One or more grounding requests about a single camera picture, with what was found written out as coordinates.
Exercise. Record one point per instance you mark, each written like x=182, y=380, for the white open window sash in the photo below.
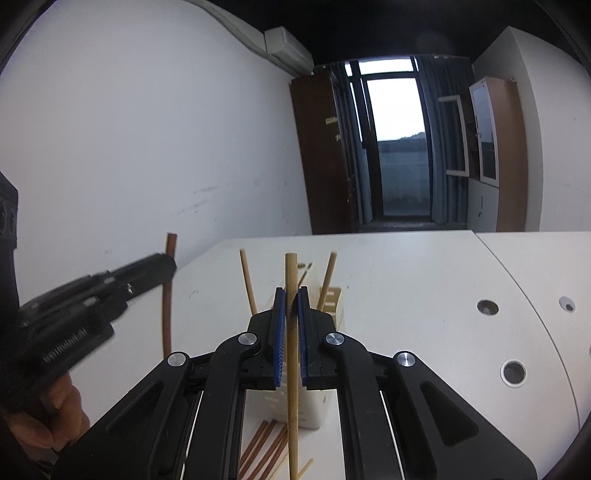
x=455, y=138

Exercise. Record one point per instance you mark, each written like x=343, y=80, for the glass balcony door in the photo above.
x=397, y=152

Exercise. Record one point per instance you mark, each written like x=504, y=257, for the blue-grey curtain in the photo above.
x=445, y=138

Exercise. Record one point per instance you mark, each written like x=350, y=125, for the white wall conduit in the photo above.
x=231, y=23

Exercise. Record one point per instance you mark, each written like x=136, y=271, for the glass door filing cabinet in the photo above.
x=503, y=152

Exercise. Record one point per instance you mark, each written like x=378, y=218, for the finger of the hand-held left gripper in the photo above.
x=152, y=270
x=92, y=300

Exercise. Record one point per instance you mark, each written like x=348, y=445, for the white air conditioner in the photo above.
x=288, y=48

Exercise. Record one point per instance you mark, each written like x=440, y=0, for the dark brown wooden wardrobe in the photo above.
x=318, y=157

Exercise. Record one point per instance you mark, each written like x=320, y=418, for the person's left hand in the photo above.
x=60, y=415

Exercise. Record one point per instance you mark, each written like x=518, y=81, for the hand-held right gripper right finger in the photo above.
x=303, y=341

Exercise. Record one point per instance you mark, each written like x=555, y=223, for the light bamboo chopstick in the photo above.
x=248, y=284
x=292, y=272
x=301, y=467
x=327, y=281

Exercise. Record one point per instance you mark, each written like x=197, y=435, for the cream plastic utensil holder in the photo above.
x=314, y=410

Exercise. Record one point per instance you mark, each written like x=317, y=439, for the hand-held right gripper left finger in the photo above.
x=279, y=341

